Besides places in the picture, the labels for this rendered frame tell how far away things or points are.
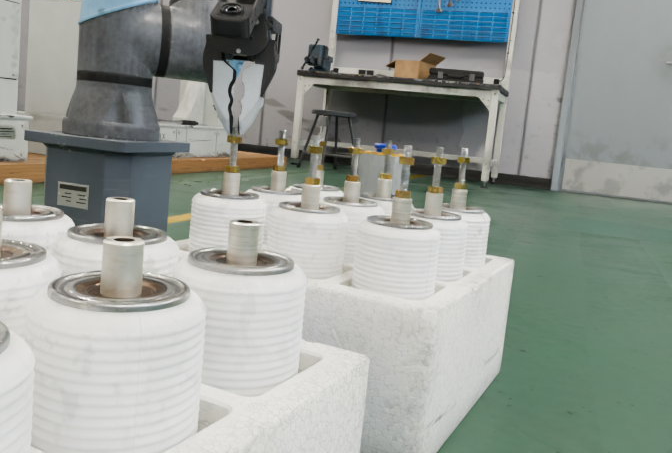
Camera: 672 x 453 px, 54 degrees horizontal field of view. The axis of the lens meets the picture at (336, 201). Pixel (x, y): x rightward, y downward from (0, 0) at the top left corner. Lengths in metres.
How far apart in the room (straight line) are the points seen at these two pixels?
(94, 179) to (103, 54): 0.19
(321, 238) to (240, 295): 0.34
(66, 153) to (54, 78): 2.31
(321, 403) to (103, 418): 0.16
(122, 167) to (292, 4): 5.41
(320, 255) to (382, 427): 0.20
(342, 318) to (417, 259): 0.10
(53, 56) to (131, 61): 2.33
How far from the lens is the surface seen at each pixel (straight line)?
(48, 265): 0.46
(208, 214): 0.84
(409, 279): 0.73
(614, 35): 5.82
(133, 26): 1.10
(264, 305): 0.45
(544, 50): 5.81
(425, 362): 0.70
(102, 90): 1.09
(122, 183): 1.06
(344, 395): 0.50
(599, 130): 5.75
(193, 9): 1.14
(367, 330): 0.72
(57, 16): 3.42
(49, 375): 0.37
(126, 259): 0.38
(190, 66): 1.12
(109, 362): 0.36
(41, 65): 3.46
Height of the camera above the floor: 0.36
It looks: 7 degrees down
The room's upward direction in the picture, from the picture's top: 6 degrees clockwise
